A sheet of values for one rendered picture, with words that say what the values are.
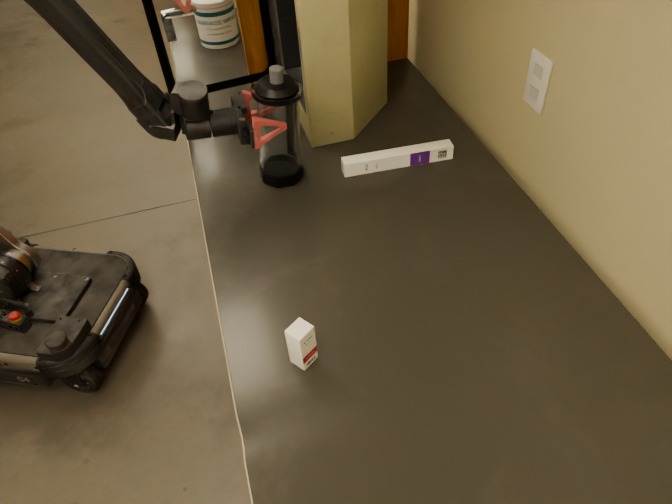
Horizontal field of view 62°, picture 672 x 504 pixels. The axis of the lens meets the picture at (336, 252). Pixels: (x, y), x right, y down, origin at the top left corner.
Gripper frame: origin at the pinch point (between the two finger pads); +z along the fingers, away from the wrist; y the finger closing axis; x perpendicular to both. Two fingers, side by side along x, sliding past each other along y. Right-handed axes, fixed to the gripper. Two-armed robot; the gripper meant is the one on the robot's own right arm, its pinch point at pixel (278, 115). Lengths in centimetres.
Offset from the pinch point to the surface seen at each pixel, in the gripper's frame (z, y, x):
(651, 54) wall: 49, -42, -28
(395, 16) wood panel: 45, 46, 0
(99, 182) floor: -66, 156, 120
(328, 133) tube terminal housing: 14.3, 9.0, 12.2
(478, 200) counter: 38.8, -24.1, 12.6
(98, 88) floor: -66, 266, 122
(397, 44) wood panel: 47, 46, 8
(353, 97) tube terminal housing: 20.5, 9.5, 3.5
